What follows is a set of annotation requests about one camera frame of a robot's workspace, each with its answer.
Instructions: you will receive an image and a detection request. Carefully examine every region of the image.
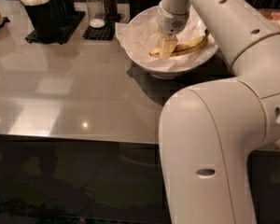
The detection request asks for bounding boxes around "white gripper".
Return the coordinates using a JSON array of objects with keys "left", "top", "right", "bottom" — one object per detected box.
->
[{"left": 155, "top": 2, "right": 190, "bottom": 59}]

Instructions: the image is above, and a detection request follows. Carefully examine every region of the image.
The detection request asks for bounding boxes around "yellow banana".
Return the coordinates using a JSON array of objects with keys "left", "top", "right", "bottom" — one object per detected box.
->
[{"left": 149, "top": 30, "right": 209, "bottom": 59}]

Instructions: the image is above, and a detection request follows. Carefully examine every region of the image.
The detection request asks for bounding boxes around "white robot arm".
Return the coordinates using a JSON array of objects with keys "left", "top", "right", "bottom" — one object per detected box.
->
[{"left": 159, "top": 0, "right": 280, "bottom": 224}]

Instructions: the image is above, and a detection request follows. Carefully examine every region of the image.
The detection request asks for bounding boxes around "white ceramic bowl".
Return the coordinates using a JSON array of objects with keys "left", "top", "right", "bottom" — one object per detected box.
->
[{"left": 124, "top": 5, "right": 219, "bottom": 80}]

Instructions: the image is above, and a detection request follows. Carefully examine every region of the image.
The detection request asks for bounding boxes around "white paper liner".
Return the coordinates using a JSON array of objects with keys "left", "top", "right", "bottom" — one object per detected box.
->
[{"left": 115, "top": 7, "right": 218, "bottom": 73}]

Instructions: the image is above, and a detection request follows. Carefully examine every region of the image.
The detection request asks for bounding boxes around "black rubber mat centre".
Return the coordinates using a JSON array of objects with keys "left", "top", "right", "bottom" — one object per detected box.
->
[{"left": 82, "top": 15, "right": 121, "bottom": 40}]

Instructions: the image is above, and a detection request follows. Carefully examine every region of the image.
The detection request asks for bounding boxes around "black rubber mat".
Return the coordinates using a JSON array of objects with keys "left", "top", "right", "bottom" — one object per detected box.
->
[
  {"left": 82, "top": 15, "right": 121, "bottom": 40},
  {"left": 24, "top": 10, "right": 86, "bottom": 46}
]

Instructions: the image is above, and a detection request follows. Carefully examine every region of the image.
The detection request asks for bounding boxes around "pepper shaker glass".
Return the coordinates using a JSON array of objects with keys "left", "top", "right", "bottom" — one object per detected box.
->
[{"left": 103, "top": 0, "right": 118, "bottom": 19}]

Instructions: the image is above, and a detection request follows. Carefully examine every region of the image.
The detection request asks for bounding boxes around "salt shaker glass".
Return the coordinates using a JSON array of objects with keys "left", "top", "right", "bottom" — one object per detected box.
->
[{"left": 85, "top": 0, "right": 105, "bottom": 29}]

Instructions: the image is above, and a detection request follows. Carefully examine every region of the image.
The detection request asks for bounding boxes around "black rubber mat left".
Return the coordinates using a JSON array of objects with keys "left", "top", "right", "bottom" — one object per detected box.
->
[{"left": 24, "top": 10, "right": 86, "bottom": 46}]

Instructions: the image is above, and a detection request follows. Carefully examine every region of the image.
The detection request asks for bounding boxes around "black cup with white cutlery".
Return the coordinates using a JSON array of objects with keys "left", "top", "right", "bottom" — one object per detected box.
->
[{"left": 20, "top": 0, "right": 59, "bottom": 41}]

